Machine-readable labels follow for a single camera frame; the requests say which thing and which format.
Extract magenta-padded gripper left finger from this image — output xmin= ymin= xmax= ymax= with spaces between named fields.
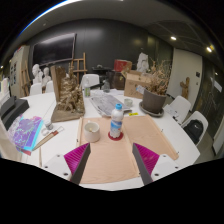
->
xmin=43 ymin=142 xmax=92 ymax=185

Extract wooden easel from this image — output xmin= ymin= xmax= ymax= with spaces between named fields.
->
xmin=69 ymin=52 xmax=88 ymax=84

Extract spray bottle with green label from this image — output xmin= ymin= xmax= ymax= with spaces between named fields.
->
xmin=83 ymin=77 xmax=92 ymax=98

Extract small pale glass jar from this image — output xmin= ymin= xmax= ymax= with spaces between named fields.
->
xmin=123 ymin=97 xmax=134 ymax=108

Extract colourful painted sheet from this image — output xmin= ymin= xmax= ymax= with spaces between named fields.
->
xmin=7 ymin=114 xmax=44 ymax=156

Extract dark brown bag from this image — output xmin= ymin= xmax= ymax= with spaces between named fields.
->
xmin=111 ymin=70 xmax=127 ymax=90

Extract round ceiling spotlights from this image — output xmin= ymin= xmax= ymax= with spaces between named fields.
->
xmin=169 ymin=35 xmax=214 ymax=54

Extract flat round red coaster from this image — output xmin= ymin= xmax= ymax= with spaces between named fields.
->
xmin=107 ymin=130 xmax=125 ymax=142

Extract white ceramic cup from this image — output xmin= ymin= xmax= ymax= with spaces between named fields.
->
xmin=83 ymin=120 xmax=101 ymax=144

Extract white plastic chair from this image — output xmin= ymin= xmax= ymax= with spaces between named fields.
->
xmin=80 ymin=73 xmax=101 ymax=90
xmin=163 ymin=95 xmax=192 ymax=124
xmin=181 ymin=110 xmax=209 ymax=146
xmin=29 ymin=82 xmax=43 ymax=97

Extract black box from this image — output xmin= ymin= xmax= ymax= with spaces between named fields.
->
xmin=0 ymin=95 xmax=30 ymax=129

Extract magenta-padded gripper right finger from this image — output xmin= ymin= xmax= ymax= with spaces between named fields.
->
xmin=132 ymin=142 xmax=183 ymax=185

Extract brown cardboard box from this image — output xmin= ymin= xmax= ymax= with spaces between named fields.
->
xmin=121 ymin=69 xmax=153 ymax=100

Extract tan cardboard sheet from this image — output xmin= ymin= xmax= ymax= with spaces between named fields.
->
xmin=76 ymin=114 xmax=180 ymax=185

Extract white cabinet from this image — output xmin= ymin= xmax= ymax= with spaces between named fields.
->
xmin=8 ymin=45 xmax=31 ymax=98

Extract black backpack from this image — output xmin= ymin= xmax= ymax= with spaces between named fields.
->
xmin=183 ymin=119 xmax=204 ymax=145

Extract white plaster bust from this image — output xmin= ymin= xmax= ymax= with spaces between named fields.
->
xmin=42 ymin=66 xmax=53 ymax=86
xmin=31 ymin=63 xmax=44 ymax=84

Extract black wall screen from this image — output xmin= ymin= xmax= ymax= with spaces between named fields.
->
xmin=32 ymin=32 xmax=77 ymax=67

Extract white plaster figure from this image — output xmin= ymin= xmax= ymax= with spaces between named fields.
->
xmin=136 ymin=52 xmax=150 ymax=74

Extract red box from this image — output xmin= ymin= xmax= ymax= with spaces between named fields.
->
xmin=113 ymin=59 xmax=133 ymax=73

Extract dried plant in grey pot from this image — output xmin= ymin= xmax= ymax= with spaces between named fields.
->
xmin=141 ymin=59 xmax=173 ymax=114

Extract grey pot saucer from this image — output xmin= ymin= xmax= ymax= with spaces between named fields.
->
xmin=138 ymin=100 xmax=165 ymax=118

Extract small paint jar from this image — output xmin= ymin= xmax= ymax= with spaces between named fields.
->
xmin=44 ymin=119 xmax=54 ymax=131

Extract wooden paintbrush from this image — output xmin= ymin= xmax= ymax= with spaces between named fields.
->
xmin=33 ymin=125 xmax=65 ymax=151

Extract golden brown sculpture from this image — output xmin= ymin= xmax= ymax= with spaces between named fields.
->
xmin=50 ymin=64 xmax=86 ymax=123

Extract white bottle with blue cap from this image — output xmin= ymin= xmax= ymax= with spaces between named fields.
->
xmin=109 ymin=103 xmax=125 ymax=139

